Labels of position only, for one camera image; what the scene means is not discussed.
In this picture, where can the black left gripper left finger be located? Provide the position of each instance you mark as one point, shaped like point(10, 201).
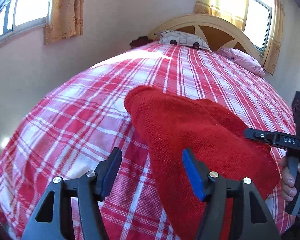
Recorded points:
point(52, 216)

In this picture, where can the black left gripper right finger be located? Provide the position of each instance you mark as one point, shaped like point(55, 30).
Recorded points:
point(234, 208)

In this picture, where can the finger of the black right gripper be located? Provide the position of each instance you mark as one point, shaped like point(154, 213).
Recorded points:
point(264, 136)

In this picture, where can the red knitted sweater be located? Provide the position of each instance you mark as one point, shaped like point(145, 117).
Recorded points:
point(169, 124)

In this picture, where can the black clothing pile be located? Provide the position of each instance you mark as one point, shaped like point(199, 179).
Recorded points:
point(140, 41)

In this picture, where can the right hand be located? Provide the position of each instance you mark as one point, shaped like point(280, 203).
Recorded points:
point(287, 182)

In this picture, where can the red plaid bed sheet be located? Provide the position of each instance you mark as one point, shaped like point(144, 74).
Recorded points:
point(76, 126)

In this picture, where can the yellow curtain right of headboard window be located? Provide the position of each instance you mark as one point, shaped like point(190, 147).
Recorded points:
point(273, 45)

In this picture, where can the pink folded quilt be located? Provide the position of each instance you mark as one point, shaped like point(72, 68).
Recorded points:
point(242, 59)

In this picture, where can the cream wooden headboard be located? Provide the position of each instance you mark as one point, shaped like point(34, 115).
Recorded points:
point(215, 31)

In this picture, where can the headboard side window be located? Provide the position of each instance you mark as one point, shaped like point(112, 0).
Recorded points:
point(258, 24)

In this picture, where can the grey patterned pillow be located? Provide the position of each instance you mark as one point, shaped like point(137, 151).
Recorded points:
point(181, 38)

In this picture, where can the yellow side window curtain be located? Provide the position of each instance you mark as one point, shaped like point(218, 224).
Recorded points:
point(64, 20)

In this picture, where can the large side window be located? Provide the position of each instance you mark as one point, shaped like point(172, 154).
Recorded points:
point(19, 16)

